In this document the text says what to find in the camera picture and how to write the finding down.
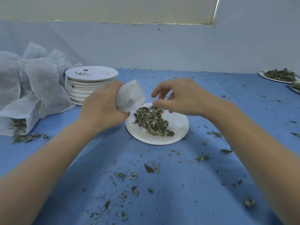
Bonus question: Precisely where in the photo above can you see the person's left hand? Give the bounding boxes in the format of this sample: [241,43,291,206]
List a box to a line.
[78,81,131,134]

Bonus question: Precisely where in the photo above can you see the person's right hand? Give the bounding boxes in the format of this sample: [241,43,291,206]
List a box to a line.
[151,78,213,117]

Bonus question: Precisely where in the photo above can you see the small white non-woven bag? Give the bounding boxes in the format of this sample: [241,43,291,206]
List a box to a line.
[115,79,146,113]

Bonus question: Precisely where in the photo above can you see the person's right forearm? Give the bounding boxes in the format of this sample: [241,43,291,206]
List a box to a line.
[206,95,300,225]

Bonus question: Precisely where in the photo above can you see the person's left forearm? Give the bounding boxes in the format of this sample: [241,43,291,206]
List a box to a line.
[0,118,102,225]

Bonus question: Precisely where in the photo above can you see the stack of white paper plates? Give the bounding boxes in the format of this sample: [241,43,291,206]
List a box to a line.
[65,66,119,106]

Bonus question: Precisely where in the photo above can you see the pile of white non-woven bags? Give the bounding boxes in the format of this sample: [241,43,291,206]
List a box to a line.
[0,42,83,137]

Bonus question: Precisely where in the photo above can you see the dried leaves spilling from bags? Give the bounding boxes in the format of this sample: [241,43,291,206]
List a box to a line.
[9,118,50,145]

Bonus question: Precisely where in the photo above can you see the blue table cloth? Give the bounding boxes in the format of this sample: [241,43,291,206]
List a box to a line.
[0,68,300,225]

